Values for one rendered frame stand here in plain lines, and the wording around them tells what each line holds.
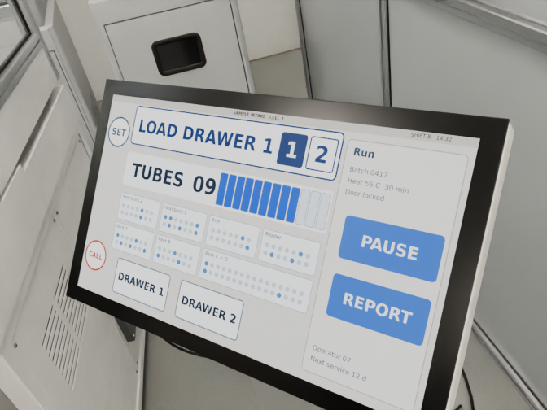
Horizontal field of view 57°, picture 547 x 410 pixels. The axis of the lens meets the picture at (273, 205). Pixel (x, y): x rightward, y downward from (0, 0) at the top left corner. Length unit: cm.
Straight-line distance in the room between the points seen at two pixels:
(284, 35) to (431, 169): 376
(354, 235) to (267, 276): 11
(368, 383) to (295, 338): 9
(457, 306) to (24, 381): 83
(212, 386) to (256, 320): 124
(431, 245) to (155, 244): 34
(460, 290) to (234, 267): 24
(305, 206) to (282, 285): 9
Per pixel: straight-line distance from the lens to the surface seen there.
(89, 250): 74
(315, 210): 53
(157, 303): 65
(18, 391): 111
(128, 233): 68
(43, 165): 138
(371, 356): 52
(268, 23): 415
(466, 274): 48
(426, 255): 49
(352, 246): 51
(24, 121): 136
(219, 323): 59
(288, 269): 54
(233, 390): 177
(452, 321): 49
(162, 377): 188
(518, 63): 125
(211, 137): 61
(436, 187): 49
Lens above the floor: 143
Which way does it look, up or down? 36 degrees down
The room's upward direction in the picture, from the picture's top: 12 degrees counter-clockwise
